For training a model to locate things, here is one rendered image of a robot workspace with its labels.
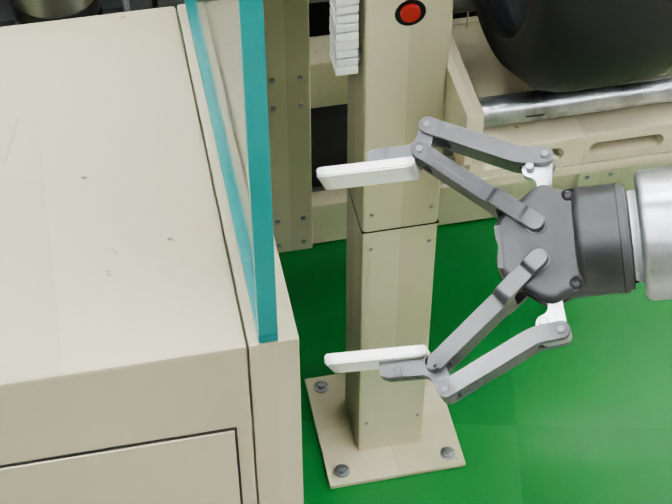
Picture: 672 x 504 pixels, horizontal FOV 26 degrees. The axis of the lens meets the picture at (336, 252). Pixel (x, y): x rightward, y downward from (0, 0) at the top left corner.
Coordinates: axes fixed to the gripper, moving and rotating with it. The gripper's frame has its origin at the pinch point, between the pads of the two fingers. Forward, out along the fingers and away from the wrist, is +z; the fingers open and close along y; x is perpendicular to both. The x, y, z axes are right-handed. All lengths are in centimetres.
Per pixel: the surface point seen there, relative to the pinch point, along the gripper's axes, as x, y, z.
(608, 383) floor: -201, 32, -14
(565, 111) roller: -109, 55, -14
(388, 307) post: -147, 38, 21
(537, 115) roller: -108, 54, -10
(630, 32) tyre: -85, 55, -24
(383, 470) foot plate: -180, 15, 29
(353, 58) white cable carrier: -97, 62, 16
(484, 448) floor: -188, 19, 11
